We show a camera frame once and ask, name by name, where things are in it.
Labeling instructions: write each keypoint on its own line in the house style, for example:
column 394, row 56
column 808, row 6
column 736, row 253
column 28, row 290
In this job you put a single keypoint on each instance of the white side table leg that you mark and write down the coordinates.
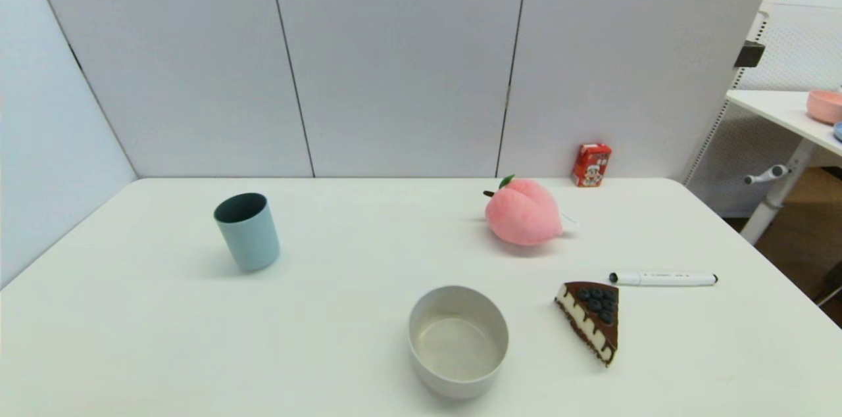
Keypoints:
column 779, row 193

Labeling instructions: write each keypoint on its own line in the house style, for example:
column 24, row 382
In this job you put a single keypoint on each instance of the white marker pen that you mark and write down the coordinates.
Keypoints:
column 664, row 279

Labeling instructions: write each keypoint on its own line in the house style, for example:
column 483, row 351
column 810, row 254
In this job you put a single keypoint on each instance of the black clip on panel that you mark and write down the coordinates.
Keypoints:
column 748, row 54

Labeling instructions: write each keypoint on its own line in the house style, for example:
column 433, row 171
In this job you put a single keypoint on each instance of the white pegboard panel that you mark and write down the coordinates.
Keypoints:
column 799, row 42

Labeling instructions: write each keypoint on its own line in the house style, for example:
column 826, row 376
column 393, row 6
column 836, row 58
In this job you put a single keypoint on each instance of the beige round bowl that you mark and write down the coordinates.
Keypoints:
column 458, row 354

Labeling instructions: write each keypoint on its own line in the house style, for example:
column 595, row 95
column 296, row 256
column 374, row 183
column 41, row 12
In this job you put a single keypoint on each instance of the pink plush peach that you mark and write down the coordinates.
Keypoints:
column 523, row 216

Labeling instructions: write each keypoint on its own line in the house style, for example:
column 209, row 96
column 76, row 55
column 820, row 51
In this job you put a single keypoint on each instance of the black chair base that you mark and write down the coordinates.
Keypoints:
column 832, row 285

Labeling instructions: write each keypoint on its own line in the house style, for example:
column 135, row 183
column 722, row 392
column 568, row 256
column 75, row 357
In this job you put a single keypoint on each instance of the chocolate blueberry cake slice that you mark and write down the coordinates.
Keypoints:
column 595, row 318

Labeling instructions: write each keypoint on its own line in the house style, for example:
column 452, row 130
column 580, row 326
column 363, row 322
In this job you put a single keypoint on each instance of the white side table top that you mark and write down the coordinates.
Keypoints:
column 783, row 111

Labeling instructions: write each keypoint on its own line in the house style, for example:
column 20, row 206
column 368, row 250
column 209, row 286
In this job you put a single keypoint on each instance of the pink bowl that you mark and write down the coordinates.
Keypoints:
column 825, row 106

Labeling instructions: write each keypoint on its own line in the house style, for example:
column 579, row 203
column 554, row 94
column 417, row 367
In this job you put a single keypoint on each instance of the red milk carton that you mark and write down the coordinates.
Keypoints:
column 591, row 166

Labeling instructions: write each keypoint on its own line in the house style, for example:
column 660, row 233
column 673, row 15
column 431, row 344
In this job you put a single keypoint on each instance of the light blue plastic cup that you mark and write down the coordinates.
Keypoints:
column 251, row 239

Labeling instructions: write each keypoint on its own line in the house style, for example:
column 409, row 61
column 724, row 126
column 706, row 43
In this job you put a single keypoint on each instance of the blue dish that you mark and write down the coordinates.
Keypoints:
column 838, row 131

